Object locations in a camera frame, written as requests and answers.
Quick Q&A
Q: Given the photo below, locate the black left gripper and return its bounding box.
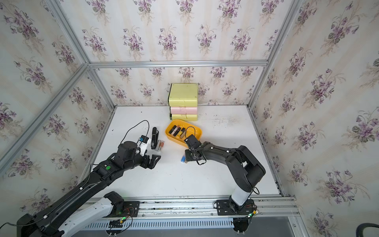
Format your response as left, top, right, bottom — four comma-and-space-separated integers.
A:
122, 149, 162, 172

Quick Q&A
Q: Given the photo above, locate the silver lipstick tube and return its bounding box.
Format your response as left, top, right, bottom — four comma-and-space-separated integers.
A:
156, 140, 161, 152

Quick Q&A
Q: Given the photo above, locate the red white lipstick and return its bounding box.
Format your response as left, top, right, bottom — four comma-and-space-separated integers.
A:
158, 141, 165, 153

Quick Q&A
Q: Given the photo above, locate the black gold square lipstick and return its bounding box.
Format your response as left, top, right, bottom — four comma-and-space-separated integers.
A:
177, 127, 186, 138

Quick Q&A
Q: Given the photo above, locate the yellow storage tray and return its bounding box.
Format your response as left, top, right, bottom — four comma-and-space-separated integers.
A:
165, 119, 202, 148

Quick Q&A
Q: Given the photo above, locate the slim black lipstick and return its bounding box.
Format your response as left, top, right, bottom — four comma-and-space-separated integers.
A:
173, 127, 181, 137

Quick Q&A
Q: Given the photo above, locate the pink lipstick tube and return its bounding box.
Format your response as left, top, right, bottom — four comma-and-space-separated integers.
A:
172, 126, 181, 137

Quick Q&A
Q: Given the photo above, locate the black lipstick tube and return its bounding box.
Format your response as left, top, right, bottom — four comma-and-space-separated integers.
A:
169, 125, 177, 134

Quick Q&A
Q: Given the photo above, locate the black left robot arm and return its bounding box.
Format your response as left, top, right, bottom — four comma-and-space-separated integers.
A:
16, 141, 161, 237

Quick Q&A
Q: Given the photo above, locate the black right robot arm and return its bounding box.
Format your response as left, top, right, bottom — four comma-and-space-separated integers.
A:
184, 135, 266, 210

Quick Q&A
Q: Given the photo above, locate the green pink drawer box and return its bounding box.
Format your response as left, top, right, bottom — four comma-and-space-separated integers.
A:
168, 83, 198, 121

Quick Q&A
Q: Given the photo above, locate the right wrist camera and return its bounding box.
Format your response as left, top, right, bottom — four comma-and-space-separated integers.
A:
184, 135, 201, 150

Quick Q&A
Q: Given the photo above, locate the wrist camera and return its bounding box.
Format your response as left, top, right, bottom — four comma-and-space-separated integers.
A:
184, 135, 201, 150
137, 135, 150, 157

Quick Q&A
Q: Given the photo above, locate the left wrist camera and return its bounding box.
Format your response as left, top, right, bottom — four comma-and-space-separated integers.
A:
137, 135, 150, 157

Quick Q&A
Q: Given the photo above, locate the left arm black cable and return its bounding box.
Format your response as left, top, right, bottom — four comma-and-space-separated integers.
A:
119, 119, 150, 146

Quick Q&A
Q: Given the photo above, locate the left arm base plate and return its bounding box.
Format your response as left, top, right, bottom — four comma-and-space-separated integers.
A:
105, 201, 140, 218

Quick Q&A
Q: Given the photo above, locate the aluminium rail frame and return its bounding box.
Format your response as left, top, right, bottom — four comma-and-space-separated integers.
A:
79, 196, 309, 237

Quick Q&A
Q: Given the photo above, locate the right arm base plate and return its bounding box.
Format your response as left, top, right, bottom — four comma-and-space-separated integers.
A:
213, 198, 259, 217

